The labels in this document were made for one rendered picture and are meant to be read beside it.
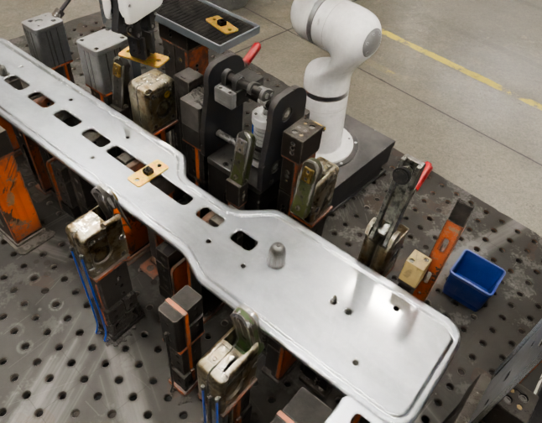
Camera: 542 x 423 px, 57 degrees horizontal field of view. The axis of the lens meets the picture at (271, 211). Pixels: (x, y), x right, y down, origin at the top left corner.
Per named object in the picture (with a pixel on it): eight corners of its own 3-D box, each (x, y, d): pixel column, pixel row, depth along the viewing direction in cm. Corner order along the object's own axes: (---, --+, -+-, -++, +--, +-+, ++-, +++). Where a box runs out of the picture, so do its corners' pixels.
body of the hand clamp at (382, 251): (333, 329, 115) (365, 230, 90) (349, 310, 119) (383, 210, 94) (354, 344, 113) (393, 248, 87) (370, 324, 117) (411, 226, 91)
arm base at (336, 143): (310, 115, 153) (315, 61, 139) (365, 139, 145) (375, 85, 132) (273, 147, 143) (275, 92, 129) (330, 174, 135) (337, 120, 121)
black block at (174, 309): (157, 386, 103) (140, 310, 82) (194, 350, 109) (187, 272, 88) (184, 411, 100) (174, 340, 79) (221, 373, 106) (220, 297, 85)
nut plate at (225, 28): (205, 20, 117) (204, 15, 116) (217, 16, 118) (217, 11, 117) (226, 34, 112) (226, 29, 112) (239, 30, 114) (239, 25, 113)
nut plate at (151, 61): (117, 55, 86) (116, 49, 85) (130, 46, 88) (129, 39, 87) (158, 68, 84) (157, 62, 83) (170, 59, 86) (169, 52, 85)
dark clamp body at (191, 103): (175, 216, 136) (164, 97, 108) (209, 191, 143) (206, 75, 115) (204, 237, 132) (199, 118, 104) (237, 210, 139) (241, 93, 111)
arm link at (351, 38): (325, 70, 136) (333, -18, 118) (377, 100, 127) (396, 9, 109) (293, 87, 130) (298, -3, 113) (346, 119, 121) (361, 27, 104)
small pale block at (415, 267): (361, 360, 110) (405, 260, 84) (369, 349, 112) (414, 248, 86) (374, 370, 109) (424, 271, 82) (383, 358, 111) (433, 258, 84)
